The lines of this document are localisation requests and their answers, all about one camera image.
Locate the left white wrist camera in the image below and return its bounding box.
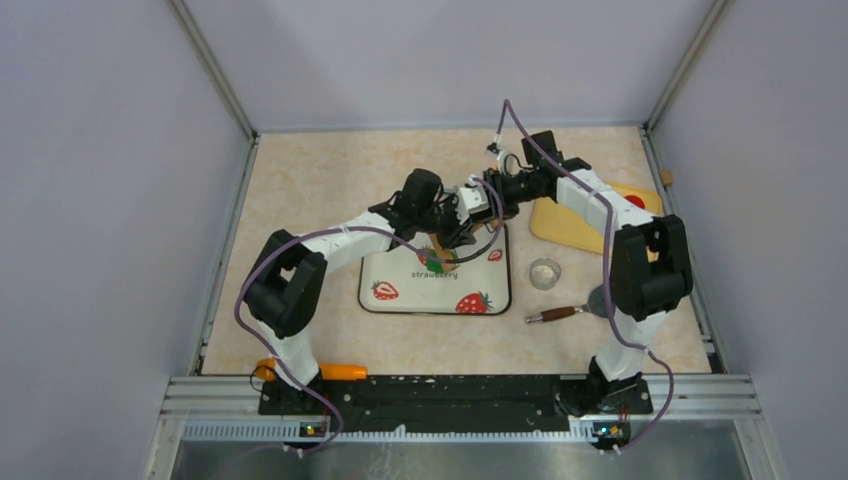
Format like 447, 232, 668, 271
455, 175, 490, 224

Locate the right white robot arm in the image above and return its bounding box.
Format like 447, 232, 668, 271
484, 131, 693, 412

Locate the orange marker pen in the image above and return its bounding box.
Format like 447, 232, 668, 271
253, 358, 368, 381

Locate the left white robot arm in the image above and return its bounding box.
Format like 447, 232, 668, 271
234, 169, 506, 414

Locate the wooden handled scraper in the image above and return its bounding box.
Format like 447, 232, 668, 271
524, 285, 608, 324

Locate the red dough disc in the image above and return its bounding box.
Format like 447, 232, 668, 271
625, 195, 646, 209

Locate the green dough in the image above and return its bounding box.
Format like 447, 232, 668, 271
419, 248, 445, 274

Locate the white strawberry tray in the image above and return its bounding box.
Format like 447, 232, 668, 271
358, 228, 512, 316

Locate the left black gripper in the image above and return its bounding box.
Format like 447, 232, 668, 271
415, 193, 475, 250

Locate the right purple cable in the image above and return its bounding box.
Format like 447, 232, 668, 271
495, 99, 676, 452

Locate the wooden rolling pin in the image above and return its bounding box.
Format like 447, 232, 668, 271
418, 220, 503, 274

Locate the round metal cutter ring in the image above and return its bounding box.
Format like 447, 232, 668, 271
528, 257, 562, 291

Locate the yellow cutting board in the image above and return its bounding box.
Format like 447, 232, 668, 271
529, 183, 663, 254

